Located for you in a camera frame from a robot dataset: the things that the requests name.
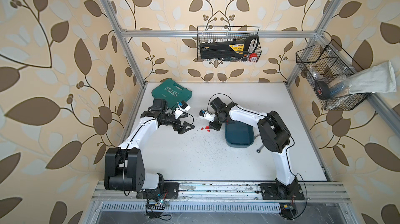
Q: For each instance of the black yellow hand saw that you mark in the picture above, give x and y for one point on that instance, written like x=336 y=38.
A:
x=243 y=49

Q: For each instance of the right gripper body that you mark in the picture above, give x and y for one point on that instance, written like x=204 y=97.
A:
x=217 y=118

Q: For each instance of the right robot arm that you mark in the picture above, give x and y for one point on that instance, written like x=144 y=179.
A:
x=274 y=134

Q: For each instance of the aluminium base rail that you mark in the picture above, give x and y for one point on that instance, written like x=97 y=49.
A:
x=254 y=191

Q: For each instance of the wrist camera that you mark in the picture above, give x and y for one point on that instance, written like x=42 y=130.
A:
x=206 y=115
x=181 y=111

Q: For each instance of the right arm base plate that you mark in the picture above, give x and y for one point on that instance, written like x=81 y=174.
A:
x=273 y=191

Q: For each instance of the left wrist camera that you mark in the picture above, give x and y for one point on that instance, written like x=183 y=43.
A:
x=181 y=111

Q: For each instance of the green tool case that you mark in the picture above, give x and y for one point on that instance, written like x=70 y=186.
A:
x=172 y=92

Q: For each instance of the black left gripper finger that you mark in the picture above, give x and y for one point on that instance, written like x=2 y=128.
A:
x=185 y=127
x=182 y=118

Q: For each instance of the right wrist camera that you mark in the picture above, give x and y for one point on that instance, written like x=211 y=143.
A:
x=206 y=115

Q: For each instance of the side wire basket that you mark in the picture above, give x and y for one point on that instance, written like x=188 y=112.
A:
x=322 y=62

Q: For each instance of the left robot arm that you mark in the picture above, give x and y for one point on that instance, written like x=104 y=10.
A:
x=124 y=165

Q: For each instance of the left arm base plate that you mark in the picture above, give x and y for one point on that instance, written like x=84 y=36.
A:
x=165 y=191

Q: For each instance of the white cloth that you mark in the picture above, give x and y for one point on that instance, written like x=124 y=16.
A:
x=378 y=79

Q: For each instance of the black tape roll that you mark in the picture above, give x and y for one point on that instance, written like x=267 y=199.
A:
x=322 y=90

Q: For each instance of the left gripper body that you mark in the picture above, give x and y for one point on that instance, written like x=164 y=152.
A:
x=171 y=120

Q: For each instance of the back wire basket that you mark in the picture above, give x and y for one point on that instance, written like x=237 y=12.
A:
x=217 y=32

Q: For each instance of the teal plastic storage box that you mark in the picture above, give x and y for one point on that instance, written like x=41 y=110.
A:
x=238 y=134

